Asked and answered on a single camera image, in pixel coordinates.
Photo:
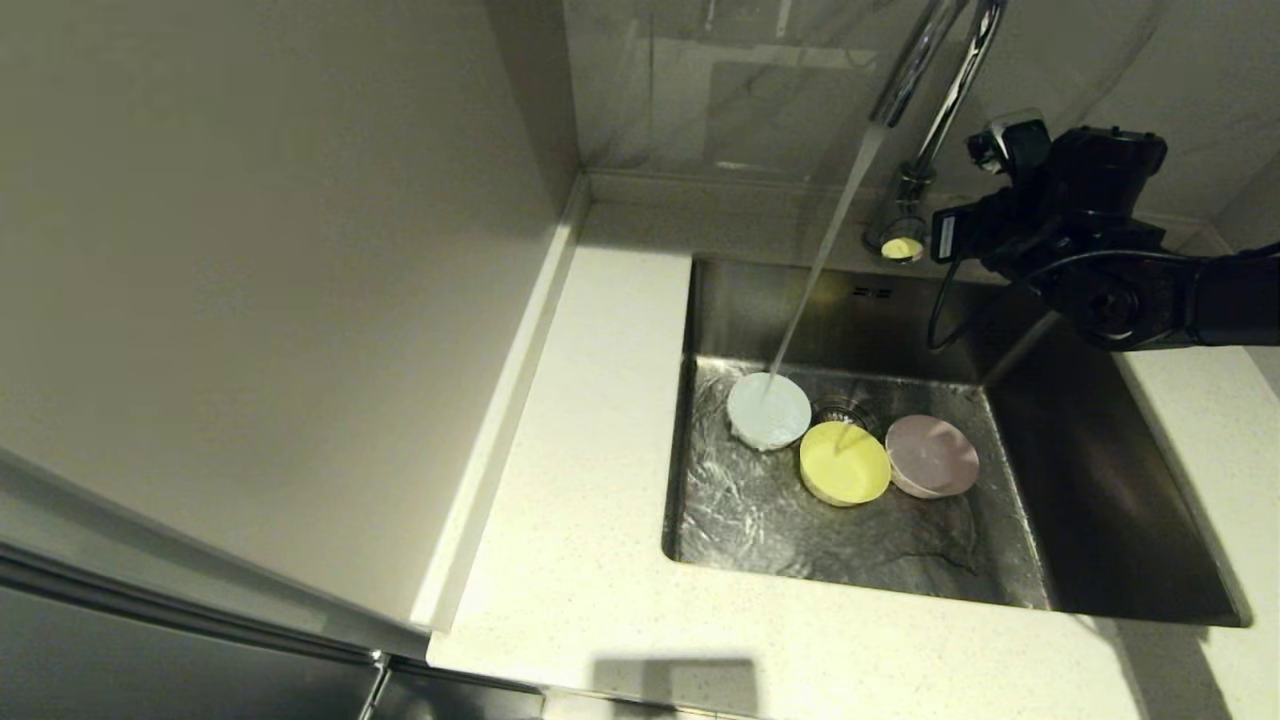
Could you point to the beige tall cabinet panel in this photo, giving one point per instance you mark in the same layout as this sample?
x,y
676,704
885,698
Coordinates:
x,y
250,250

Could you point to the stainless steel sink basin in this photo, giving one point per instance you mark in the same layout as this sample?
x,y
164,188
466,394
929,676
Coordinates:
x,y
780,540

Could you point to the pink plastic bowl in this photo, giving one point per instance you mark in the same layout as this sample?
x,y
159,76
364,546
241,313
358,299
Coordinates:
x,y
932,456

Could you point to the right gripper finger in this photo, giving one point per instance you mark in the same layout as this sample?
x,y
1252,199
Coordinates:
x,y
1010,145
960,235

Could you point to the grey metal appliance door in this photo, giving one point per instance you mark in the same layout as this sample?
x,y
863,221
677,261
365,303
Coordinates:
x,y
120,630

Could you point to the yellow plastic bowl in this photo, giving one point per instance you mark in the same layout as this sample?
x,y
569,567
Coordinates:
x,y
845,463

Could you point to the white plastic bowl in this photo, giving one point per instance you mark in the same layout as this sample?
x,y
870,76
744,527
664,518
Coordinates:
x,y
768,412

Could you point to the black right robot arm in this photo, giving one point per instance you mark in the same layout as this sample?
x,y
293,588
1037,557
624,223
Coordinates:
x,y
1200,295

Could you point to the chrome gooseneck faucet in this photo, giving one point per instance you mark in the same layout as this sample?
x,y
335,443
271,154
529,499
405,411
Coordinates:
x,y
940,90

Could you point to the round metal drain strainer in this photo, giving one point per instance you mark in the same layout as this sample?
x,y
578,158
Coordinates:
x,y
842,410

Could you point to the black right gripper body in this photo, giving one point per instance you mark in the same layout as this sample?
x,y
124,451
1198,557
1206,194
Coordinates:
x,y
1085,200

